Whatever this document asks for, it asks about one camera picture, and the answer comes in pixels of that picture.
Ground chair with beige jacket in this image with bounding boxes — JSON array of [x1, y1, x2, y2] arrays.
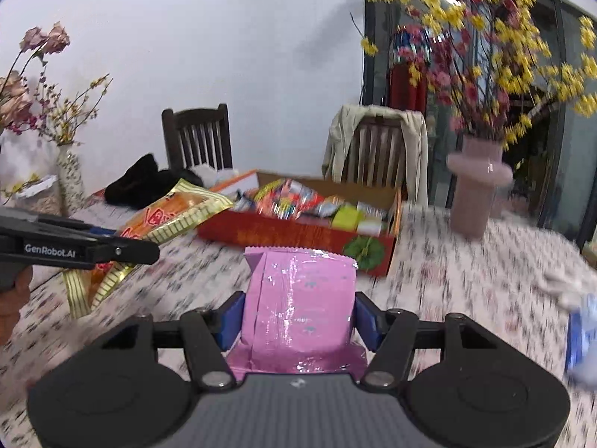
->
[[322, 104, 429, 206]]

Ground pink textured tall vase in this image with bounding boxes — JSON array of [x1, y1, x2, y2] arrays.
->
[[0, 131, 17, 208]]

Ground floral ceramic small vase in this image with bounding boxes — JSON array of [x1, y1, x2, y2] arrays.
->
[[56, 144, 85, 213]]

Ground dark wooden chair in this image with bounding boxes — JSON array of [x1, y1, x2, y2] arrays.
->
[[162, 103, 233, 171]]

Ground red blue hanging garment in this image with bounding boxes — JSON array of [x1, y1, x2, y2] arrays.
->
[[389, 25, 432, 110]]

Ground mauve collared vase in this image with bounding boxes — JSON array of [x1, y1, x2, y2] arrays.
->
[[447, 134, 514, 240]]

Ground black cloth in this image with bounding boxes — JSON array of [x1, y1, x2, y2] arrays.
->
[[104, 153, 204, 210]]

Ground yellow and pink blossom branches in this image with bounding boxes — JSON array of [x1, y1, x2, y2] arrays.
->
[[350, 0, 597, 150]]

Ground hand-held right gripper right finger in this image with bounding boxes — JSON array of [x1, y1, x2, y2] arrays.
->
[[353, 290, 500, 390]]

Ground yellow flower sprig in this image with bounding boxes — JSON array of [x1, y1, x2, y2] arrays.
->
[[0, 175, 42, 197]]

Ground large gold snack packet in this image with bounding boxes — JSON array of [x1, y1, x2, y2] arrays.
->
[[63, 178, 235, 319]]

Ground person's left hand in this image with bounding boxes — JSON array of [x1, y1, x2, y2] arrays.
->
[[0, 268, 32, 346]]

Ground white glove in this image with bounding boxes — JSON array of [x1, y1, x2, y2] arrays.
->
[[536, 273, 597, 309]]

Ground red cardboard box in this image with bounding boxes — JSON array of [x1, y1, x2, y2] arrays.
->
[[197, 169, 403, 277]]

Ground dried pink rose bouquet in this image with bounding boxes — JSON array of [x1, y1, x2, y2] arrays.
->
[[0, 22, 71, 134]]

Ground wooden slatted chair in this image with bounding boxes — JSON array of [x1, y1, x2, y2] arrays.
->
[[343, 119, 409, 187]]

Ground red snack packet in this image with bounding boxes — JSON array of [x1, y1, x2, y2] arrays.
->
[[254, 180, 327, 218]]

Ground speckled pink container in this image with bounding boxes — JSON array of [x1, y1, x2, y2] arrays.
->
[[14, 189, 63, 219]]

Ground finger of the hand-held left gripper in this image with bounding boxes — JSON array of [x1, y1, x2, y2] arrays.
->
[[32, 215, 119, 238]]

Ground blue white plastic bag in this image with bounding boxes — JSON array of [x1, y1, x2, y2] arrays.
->
[[564, 292, 597, 379]]

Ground pink foil snack packet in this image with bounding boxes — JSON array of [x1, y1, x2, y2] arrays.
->
[[228, 246, 369, 374]]

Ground thin yellow blossom sprigs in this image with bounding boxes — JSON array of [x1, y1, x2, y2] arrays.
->
[[28, 74, 113, 146]]

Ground green snack packet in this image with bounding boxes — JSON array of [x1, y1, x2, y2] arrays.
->
[[332, 205, 365, 230]]

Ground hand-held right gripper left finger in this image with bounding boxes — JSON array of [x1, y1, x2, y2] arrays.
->
[[98, 290, 246, 393]]

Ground dark-framed glass door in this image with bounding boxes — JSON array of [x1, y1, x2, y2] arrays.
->
[[359, 0, 597, 253]]

